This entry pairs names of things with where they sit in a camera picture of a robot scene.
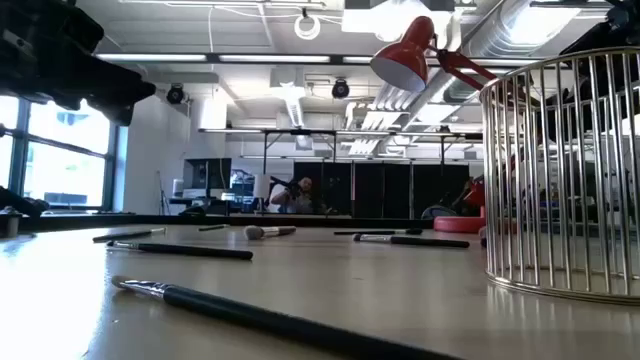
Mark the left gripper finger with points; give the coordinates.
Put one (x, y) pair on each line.
(120, 85)
(100, 107)

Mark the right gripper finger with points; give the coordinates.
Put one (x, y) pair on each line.
(621, 100)

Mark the thin black makeup brush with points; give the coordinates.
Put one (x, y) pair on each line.
(125, 235)

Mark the small thin makeup brush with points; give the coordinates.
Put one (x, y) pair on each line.
(212, 227)

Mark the black makeup brush silver ferrule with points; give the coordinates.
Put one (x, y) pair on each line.
(200, 251)
(425, 242)

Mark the large fluffy powder brush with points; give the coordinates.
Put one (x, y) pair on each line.
(260, 232)

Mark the black makeup brush pale tip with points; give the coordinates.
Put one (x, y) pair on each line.
(225, 306)

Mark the black makeup brush dark head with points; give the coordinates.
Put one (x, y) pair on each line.
(370, 232)

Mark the black distant robot arm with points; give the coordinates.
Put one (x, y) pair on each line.
(285, 184)

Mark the ceiling light strip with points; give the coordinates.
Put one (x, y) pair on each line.
(150, 57)
(357, 59)
(275, 58)

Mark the black round ceiling spotlight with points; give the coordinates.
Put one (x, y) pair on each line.
(340, 88)
(175, 94)

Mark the small white appliance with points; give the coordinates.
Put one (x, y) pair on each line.
(178, 187)

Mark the black computer monitor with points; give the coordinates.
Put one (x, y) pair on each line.
(207, 172)

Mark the white cylinder lamp shade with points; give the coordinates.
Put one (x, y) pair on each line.
(261, 186)

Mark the black partition panel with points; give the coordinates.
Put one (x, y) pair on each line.
(440, 185)
(382, 190)
(335, 185)

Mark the person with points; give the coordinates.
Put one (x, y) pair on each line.
(302, 200)

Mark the red desk lamp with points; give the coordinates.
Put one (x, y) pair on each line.
(405, 50)

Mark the black window frame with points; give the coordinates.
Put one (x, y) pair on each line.
(21, 150)

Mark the silver ventilation duct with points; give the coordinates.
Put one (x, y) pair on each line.
(500, 30)

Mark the grey cylindrical post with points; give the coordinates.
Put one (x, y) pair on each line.
(10, 225)

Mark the black aluminium table frame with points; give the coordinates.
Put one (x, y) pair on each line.
(300, 221)

